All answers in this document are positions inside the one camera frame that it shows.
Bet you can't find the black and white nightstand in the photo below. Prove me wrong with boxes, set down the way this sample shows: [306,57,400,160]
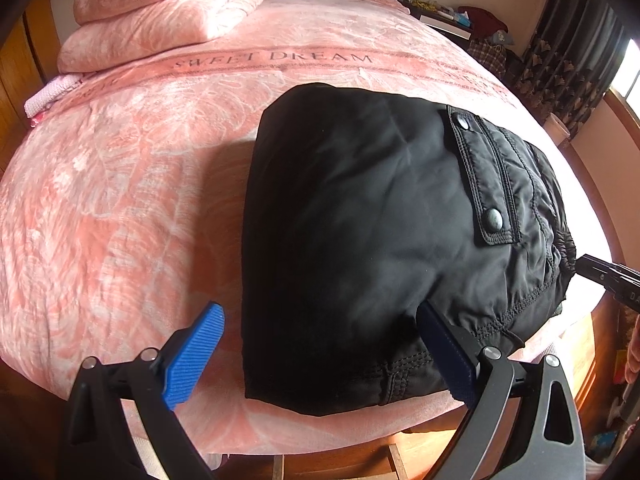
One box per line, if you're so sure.
[400,0,473,41]

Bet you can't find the folded pink duvet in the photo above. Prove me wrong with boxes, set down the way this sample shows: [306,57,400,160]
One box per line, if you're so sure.
[56,0,267,73]

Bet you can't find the pink printed bed blanket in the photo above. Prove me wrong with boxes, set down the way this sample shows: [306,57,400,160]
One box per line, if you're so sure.
[0,0,621,456]

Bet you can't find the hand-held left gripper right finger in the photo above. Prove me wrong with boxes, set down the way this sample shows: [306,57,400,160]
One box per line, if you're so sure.
[417,304,587,480]

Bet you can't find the dark patterned curtain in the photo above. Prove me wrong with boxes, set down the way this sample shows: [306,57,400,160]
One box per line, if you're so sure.
[515,0,631,136]

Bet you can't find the window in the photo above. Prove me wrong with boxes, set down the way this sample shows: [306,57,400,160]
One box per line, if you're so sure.
[607,35,640,128]

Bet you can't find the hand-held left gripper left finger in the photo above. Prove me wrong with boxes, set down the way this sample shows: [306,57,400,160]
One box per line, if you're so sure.
[60,302,226,480]

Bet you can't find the wooden wardrobe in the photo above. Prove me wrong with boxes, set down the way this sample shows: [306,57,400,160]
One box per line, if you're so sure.
[0,0,61,171]

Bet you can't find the dark red cloth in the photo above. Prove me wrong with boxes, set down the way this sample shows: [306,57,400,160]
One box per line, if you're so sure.
[457,6,508,38]

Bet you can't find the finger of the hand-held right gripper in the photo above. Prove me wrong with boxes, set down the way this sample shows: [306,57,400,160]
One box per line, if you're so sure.
[575,254,623,282]

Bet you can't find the plaid cloth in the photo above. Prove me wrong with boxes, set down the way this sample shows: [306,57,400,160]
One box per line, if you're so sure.
[467,37,508,78]

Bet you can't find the small pink folded cloth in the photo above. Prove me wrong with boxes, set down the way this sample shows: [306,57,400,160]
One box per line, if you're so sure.
[24,74,81,117]

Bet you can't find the white bin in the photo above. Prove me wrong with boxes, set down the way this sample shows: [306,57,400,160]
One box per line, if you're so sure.
[547,114,571,148]

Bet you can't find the black padded pants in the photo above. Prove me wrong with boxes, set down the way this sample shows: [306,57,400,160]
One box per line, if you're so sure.
[241,82,578,418]

